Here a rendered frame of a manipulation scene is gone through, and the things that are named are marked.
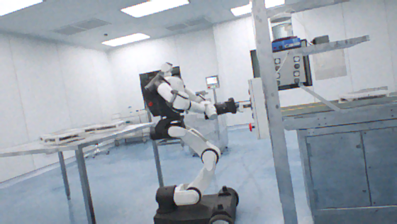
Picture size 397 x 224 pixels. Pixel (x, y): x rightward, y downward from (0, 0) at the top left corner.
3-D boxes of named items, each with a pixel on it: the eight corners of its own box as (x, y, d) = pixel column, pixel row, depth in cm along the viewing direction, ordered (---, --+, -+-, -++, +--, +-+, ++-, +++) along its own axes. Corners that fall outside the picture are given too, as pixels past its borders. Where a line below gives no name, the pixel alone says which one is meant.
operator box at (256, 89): (256, 140, 114) (247, 79, 112) (257, 132, 130) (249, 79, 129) (271, 138, 112) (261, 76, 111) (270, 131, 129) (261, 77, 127)
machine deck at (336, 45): (268, 59, 183) (266, 53, 182) (266, 64, 219) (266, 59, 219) (370, 40, 168) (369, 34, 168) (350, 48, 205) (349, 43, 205)
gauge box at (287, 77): (271, 87, 184) (267, 58, 182) (271, 86, 194) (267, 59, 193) (305, 81, 178) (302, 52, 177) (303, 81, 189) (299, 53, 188)
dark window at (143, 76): (145, 110, 813) (139, 74, 807) (145, 110, 814) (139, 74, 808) (185, 104, 772) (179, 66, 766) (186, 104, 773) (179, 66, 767)
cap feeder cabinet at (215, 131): (189, 157, 477) (182, 115, 473) (198, 149, 531) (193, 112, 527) (223, 154, 458) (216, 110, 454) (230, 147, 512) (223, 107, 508)
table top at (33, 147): (-43, 161, 251) (-43, 157, 251) (57, 137, 353) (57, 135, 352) (78, 149, 195) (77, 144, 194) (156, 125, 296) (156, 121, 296)
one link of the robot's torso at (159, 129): (151, 142, 217) (147, 120, 216) (156, 139, 230) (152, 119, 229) (183, 137, 212) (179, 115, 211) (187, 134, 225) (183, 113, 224)
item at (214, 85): (210, 110, 496) (204, 76, 493) (211, 109, 506) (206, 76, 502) (222, 108, 489) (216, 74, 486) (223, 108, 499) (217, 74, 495)
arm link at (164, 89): (178, 93, 170) (161, 79, 185) (169, 111, 173) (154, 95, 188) (191, 97, 178) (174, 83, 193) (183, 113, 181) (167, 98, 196)
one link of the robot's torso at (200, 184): (180, 201, 214) (203, 147, 206) (186, 191, 233) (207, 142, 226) (197, 210, 212) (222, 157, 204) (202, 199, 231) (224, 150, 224)
